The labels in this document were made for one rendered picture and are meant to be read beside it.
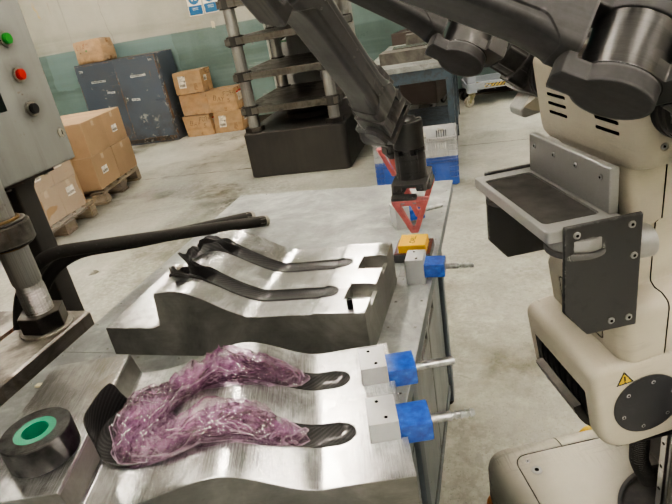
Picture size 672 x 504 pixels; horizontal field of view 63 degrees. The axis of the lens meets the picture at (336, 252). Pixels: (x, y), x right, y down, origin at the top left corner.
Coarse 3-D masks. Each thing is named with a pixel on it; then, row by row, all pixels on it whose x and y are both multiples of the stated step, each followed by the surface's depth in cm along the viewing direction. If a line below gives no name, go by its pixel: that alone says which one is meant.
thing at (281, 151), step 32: (224, 0) 443; (256, 32) 498; (288, 32) 444; (288, 64) 478; (320, 64) 450; (288, 96) 505; (320, 96) 474; (256, 128) 486; (288, 128) 481; (320, 128) 471; (352, 128) 494; (256, 160) 496; (288, 160) 489; (320, 160) 483; (352, 160) 486
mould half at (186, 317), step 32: (224, 256) 106; (288, 256) 112; (320, 256) 109; (352, 256) 106; (160, 288) 97; (192, 288) 95; (288, 288) 99; (384, 288) 101; (128, 320) 103; (160, 320) 98; (192, 320) 96; (224, 320) 94; (256, 320) 92; (288, 320) 91; (320, 320) 89; (352, 320) 87; (384, 320) 100; (128, 352) 104; (160, 352) 101; (192, 352) 99; (320, 352) 92
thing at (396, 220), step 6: (390, 204) 138; (438, 204) 139; (390, 210) 139; (408, 210) 135; (426, 210) 139; (396, 216) 135; (408, 216) 136; (414, 216) 137; (396, 222) 136; (402, 222) 136; (396, 228) 137; (402, 228) 137
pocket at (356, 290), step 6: (348, 288) 94; (354, 288) 96; (360, 288) 96; (366, 288) 95; (372, 288) 95; (348, 294) 94; (354, 294) 97; (360, 294) 96; (366, 294) 96; (372, 294) 94; (372, 300) 92
